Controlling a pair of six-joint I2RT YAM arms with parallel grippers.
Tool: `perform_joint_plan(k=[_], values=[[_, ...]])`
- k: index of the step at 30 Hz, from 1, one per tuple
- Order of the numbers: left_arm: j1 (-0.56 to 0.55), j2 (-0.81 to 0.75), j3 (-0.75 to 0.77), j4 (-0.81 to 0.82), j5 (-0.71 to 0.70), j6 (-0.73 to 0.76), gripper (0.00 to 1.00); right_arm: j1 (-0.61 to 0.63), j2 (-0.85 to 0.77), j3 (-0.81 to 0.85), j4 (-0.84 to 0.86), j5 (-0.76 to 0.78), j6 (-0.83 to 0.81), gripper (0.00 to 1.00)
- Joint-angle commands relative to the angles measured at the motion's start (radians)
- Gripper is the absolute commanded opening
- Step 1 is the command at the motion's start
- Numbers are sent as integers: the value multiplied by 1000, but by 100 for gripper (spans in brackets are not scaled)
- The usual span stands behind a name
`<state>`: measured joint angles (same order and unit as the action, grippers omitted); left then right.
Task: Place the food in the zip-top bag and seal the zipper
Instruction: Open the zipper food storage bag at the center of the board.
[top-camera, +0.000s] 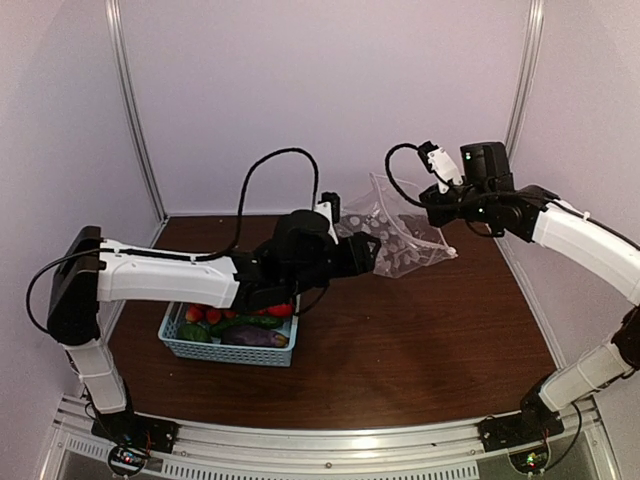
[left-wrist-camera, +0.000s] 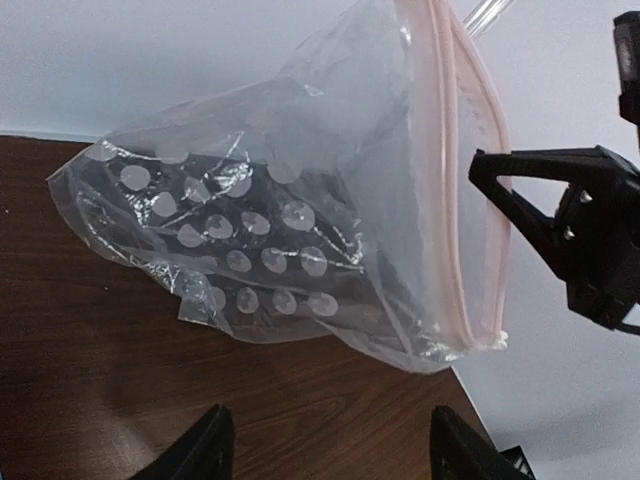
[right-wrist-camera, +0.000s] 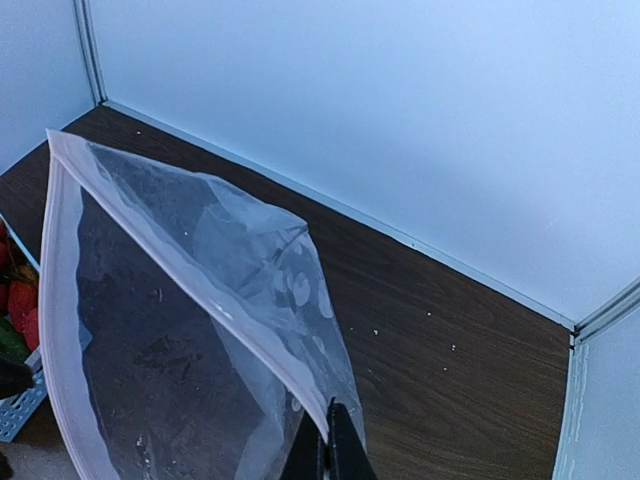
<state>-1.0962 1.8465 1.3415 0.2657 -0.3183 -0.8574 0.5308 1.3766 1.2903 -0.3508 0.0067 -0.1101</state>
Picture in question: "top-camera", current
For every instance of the red lychee bunch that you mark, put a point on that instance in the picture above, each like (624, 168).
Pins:
(197, 313)

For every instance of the light blue plastic basket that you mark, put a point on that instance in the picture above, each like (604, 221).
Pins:
(215, 351)

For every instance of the red bell pepper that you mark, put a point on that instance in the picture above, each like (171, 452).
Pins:
(281, 311)

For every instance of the left aluminium frame post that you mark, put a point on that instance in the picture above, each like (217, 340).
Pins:
(118, 41)

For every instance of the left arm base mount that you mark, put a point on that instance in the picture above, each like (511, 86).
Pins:
(135, 439)

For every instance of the right aluminium frame post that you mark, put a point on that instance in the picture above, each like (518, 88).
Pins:
(529, 60)

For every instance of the purple eggplant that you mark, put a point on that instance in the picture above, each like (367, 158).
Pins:
(254, 337)

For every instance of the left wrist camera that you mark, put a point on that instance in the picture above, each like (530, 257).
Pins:
(329, 206)

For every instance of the clear polka dot zip bag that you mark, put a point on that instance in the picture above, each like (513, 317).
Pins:
(408, 241)

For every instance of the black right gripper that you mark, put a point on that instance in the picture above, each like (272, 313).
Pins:
(439, 216)

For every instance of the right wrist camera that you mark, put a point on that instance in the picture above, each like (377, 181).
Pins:
(439, 163)

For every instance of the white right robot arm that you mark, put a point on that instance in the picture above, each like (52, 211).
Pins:
(482, 190)

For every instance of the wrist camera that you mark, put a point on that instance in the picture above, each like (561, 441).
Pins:
(439, 163)
(329, 206)

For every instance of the green avocado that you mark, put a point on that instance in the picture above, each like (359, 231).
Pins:
(193, 333)

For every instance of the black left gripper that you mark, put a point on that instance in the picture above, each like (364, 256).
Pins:
(356, 260)

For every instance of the aluminium frame post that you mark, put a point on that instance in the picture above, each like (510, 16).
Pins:
(529, 60)
(118, 41)

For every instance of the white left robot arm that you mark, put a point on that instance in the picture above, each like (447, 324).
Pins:
(97, 270)

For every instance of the green cucumber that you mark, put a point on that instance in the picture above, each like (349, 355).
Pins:
(264, 322)

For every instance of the front aluminium rail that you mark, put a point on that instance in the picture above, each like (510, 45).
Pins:
(450, 450)

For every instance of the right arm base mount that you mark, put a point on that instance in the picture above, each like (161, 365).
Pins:
(520, 435)

